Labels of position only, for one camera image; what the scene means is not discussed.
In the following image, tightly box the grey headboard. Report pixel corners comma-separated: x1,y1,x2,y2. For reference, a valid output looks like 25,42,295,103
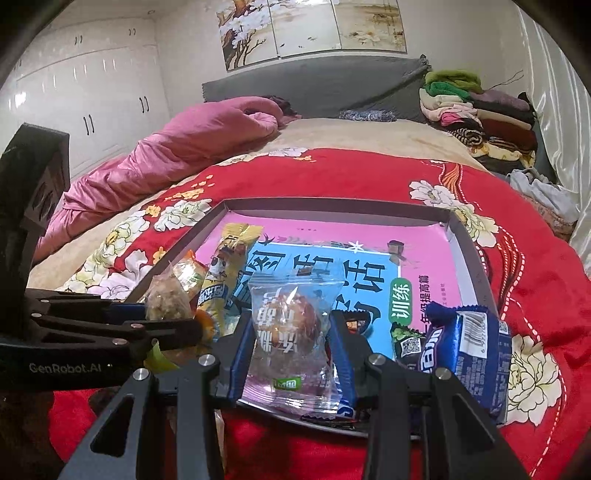
202,55,430,123

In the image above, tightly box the pink book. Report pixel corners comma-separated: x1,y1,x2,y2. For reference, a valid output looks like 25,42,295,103
194,212,462,416

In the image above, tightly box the blue snack packet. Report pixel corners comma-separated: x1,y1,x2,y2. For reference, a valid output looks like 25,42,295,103
418,301,513,425

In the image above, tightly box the small clear candy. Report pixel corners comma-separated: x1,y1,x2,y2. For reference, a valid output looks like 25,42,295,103
173,250,208,296

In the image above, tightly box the black green snack packet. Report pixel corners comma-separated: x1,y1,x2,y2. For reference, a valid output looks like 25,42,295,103
390,320,428,367

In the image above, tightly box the clear walnut snack packet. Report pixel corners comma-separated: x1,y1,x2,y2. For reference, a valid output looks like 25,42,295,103
145,261,197,321

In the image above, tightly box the pink quilt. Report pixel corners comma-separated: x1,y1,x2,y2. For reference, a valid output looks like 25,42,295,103
32,97,296,266

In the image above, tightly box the white curtain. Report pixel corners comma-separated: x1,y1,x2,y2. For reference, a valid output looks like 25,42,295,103
517,7,591,278

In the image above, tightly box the pile of light clothing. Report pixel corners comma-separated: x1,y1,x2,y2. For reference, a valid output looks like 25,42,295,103
505,167,580,232

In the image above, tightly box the stack of folded clothes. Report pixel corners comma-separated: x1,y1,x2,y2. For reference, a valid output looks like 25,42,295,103
418,69,539,171

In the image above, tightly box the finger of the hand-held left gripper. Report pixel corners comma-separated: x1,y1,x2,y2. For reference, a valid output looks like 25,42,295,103
25,287,151,324
32,314,205,358

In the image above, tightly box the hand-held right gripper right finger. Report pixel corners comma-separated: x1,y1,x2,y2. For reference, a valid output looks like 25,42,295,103
329,310,532,480

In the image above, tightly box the red floral blanket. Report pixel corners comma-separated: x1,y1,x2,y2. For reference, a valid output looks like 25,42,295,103
46,148,591,480

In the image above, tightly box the dark cloth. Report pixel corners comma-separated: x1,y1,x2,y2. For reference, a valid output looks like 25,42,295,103
261,95,301,126

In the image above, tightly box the floral wall painting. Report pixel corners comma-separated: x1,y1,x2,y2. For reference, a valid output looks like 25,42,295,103
216,0,408,72

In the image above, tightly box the clear brown pastry packet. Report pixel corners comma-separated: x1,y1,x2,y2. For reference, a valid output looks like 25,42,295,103
247,270,347,418

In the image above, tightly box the white wardrobe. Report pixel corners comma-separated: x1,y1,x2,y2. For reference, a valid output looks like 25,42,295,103
0,16,171,185

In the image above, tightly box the grey patterned pillow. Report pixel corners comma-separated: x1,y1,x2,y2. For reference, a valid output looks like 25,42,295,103
338,110,398,123

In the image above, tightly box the grey shallow box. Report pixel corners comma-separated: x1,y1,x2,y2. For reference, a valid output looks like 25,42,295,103
124,198,502,439

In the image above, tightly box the yellow snack stick packet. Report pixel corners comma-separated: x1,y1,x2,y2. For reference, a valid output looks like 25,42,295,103
196,223,262,337

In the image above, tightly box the beige bed sheet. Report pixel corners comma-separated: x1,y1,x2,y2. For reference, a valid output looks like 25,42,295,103
25,117,485,296

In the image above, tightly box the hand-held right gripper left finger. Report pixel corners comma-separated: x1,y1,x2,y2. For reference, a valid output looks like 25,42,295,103
58,310,257,480

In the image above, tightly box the light green snack packet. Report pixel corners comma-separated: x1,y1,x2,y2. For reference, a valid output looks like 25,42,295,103
143,339,182,374

